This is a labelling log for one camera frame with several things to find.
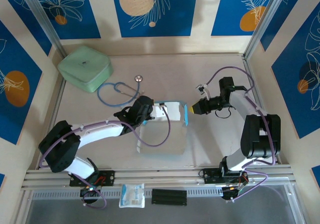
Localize teal white paper box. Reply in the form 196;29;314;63
136;100;190;156

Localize blue stethoscope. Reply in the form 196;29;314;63
97;74;146;108

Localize green zip pouch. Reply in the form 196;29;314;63
57;46;115;93

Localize white gauze packet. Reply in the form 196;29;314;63
118;183;146;209

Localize small black circuit board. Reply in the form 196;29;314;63
221;184;248;202
79;186;101;199

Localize black rectangular block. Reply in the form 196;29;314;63
151;188;188;207

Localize grey metal sheet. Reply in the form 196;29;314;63
14;190;308;224

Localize thin black wire loop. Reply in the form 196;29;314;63
214;107;231;119

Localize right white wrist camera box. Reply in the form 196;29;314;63
196;83;210;97

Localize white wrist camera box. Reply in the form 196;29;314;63
196;83;210;97
151;102;168;119

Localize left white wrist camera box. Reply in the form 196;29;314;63
151;102;168;119

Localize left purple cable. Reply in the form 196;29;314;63
39;105;172;209

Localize purple cable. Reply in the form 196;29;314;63
39;105;172;209
205;66;277;202

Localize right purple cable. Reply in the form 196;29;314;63
205;66;277;202

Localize aluminium side rail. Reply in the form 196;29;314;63
242;55;283;165
36;79;67;170

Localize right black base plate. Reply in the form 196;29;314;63
201;168;249;185

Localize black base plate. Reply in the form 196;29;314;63
69;170;116;187
201;168;249;185

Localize aluminium cross rail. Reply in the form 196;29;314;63
21;164;297;191

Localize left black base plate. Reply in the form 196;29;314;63
69;170;116;187

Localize grey slotted cable duct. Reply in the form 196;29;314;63
31;187;225;200

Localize aluminium corner post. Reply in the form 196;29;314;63
18;0;68;57
243;0;292;57

